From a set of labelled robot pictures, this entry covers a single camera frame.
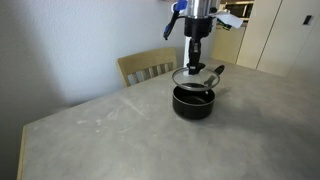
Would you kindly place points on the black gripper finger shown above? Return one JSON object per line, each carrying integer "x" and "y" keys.
{"x": 194, "y": 53}

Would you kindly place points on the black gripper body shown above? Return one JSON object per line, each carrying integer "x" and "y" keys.
{"x": 198, "y": 27}

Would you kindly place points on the glass lid with black knob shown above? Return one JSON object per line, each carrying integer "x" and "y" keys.
{"x": 186, "y": 80}

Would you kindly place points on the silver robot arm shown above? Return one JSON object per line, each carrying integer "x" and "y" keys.
{"x": 201, "y": 7}

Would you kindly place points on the white paper tag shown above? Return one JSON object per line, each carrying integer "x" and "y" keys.
{"x": 231, "y": 19}

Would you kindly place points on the silver microwave oven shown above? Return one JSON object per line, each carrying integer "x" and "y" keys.
{"x": 241, "y": 10}

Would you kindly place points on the wooden slat-back chair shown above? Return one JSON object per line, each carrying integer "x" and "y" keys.
{"x": 143, "y": 61}

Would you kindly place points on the narrow tall beige cabinet door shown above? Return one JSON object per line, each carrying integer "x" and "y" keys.
{"x": 260, "y": 36}

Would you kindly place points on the wide tall beige cabinet door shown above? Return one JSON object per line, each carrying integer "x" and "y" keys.
{"x": 290, "y": 46}

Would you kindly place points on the black wall switch panel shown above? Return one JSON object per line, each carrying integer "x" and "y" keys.
{"x": 307, "y": 20}

